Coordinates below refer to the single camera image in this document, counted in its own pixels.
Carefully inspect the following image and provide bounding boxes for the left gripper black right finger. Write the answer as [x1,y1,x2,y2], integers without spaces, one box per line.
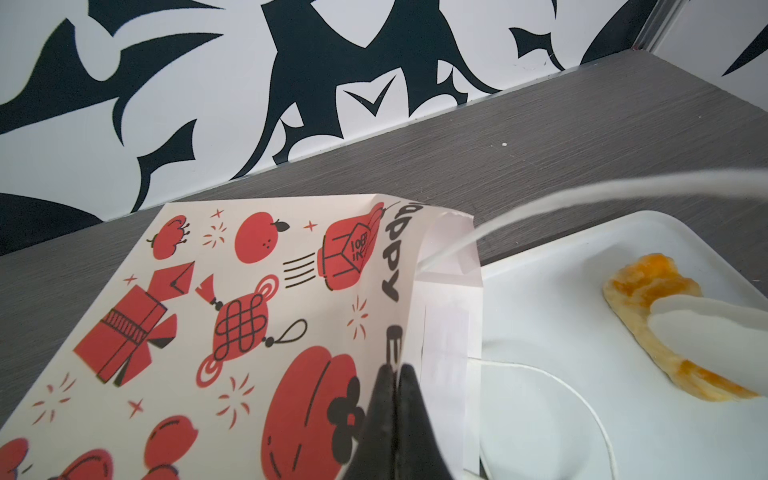
[395,364,452,480]

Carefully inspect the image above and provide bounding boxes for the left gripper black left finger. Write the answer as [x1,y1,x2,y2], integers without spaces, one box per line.
[343,364,396,480]

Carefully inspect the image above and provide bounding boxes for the red white paper bag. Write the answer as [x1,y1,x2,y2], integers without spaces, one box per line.
[1,194,492,479]

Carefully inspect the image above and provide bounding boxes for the glazed fake pastry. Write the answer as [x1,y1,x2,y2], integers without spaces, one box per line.
[602,253,760,402]

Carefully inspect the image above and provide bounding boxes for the white-tipped steel tongs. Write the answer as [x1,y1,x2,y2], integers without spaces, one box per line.
[649,295,767,396]

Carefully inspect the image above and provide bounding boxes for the white plastic tray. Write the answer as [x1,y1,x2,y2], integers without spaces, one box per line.
[480,211,767,479]

